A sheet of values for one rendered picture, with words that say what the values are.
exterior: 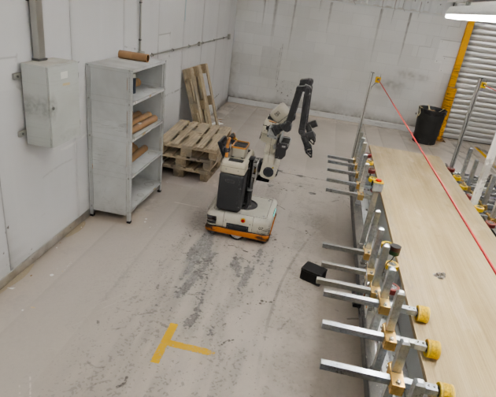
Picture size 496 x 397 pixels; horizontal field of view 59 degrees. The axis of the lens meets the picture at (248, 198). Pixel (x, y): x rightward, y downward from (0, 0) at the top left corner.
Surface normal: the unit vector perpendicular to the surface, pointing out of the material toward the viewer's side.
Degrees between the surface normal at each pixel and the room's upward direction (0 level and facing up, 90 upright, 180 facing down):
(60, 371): 0
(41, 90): 90
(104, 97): 90
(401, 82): 90
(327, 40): 90
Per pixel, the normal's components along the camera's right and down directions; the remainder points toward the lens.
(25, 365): 0.12, -0.90
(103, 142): -0.18, 0.39
